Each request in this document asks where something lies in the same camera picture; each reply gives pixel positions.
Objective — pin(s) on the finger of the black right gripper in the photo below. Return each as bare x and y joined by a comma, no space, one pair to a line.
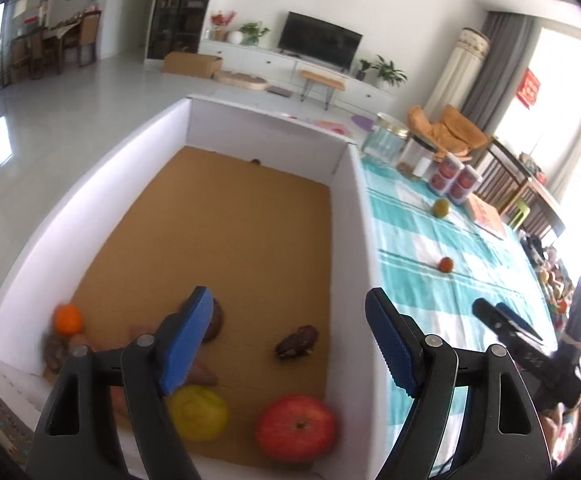
512,331

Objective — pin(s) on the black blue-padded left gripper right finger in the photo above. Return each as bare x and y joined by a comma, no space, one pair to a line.
500,437

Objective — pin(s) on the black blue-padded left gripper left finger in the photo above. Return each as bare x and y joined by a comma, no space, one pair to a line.
76,436

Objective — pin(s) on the small red-orange tangerine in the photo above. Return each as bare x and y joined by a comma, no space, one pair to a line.
446,265

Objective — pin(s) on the large orange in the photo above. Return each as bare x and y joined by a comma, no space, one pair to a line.
67,320

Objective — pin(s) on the long sweet potato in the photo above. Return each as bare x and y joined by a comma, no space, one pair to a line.
200,374

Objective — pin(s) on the short sweet potato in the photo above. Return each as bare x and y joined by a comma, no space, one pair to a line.
119,403

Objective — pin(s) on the teal checkered tablecloth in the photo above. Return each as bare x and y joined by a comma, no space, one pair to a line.
457,406

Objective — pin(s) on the dark brown round fruit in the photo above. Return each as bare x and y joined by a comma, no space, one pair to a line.
55,352

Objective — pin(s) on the orange book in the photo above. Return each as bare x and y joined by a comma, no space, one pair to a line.
485,216

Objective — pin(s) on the green-yellow fruit on table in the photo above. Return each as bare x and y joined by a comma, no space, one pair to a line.
441,208

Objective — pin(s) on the yellow round fruit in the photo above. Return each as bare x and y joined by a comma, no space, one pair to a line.
197,413

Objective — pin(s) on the dark wooden dining chair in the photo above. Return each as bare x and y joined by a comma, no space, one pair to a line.
510,187

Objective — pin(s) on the red label can right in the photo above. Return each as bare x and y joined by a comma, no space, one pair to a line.
463,185

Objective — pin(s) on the red label can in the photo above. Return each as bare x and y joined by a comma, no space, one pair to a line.
463,185
445,173

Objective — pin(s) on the red label can left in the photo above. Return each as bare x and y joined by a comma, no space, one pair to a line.
445,173

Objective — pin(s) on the clear jar black lid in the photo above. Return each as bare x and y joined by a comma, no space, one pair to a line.
416,157

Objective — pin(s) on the orange fabric armchair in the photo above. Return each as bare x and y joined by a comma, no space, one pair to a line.
454,133

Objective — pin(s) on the red apple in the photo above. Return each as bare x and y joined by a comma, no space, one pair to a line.
296,430

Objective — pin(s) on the clear glass jar gold lid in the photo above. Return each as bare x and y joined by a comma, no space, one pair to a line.
385,141

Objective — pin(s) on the white standing air conditioner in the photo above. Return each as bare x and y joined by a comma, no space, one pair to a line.
460,73

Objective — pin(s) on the white cardboard box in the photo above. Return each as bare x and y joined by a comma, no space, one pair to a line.
272,216

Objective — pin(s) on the potted green plant right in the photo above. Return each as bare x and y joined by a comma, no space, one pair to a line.
388,75

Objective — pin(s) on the potted green plant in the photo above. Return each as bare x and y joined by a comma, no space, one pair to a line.
252,33
388,75

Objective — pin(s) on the grey curtain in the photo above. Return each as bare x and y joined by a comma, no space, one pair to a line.
512,40

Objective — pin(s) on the small wooden bench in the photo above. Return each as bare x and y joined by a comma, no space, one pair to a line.
331,86

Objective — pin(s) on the white tv cabinet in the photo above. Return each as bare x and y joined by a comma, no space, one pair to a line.
285,71

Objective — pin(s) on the black television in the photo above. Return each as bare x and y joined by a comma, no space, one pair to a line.
321,40

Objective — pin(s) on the round wooden floor tray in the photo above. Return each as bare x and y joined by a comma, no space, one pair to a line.
241,80

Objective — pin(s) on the potted green plant left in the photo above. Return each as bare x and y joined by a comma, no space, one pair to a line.
252,33

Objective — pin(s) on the brown cardboard box on floor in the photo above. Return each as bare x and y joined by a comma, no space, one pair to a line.
192,64

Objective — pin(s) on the red flower bouquet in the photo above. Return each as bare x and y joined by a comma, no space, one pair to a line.
219,24

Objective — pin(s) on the dark glass display cabinet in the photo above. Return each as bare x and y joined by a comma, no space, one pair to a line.
175,26

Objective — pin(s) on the red wall decoration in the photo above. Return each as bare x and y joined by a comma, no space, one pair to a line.
528,90

